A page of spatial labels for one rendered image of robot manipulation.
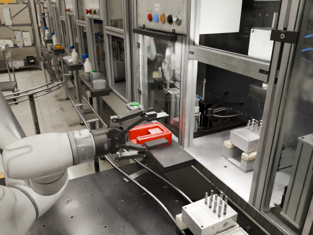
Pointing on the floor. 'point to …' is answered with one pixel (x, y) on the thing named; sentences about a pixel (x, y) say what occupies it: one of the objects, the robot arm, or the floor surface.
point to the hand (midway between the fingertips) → (159, 129)
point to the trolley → (9, 86)
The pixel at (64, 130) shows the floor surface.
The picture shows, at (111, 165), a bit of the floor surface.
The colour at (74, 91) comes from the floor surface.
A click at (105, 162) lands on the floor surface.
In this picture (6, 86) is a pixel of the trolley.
